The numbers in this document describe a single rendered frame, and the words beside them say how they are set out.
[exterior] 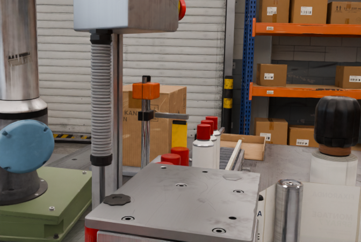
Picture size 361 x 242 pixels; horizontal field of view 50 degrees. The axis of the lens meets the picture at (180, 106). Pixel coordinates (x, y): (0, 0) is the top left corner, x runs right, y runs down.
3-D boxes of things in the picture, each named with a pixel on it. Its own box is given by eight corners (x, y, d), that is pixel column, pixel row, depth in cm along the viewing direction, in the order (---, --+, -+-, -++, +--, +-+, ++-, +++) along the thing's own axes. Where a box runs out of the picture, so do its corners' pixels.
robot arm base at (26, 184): (14, 206, 87) (14, 165, 85) (-43, 196, 90) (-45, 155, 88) (51, 182, 101) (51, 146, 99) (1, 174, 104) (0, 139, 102)
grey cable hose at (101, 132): (107, 168, 59) (106, 29, 56) (86, 166, 60) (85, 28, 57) (116, 162, 62) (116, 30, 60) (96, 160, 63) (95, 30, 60)
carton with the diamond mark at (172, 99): (167, 169, 134) (168, 92, 131) (103, 163, 139) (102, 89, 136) (185, 149, 164) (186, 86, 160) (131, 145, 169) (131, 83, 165)
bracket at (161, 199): (251, 251, 23) (252, 236, 23) (82, 227, 25) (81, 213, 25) (260, 181, 36) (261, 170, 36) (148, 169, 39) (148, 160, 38)
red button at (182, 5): (175, -6, 61) (189, -3, 63) (160, -3, 63) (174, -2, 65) (174, 19, 61) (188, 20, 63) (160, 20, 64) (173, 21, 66)
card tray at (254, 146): (263, 161, 156) (264, 151, 156) (200, 155, 162) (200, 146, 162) (265, 144, 185) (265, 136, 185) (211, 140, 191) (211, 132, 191)
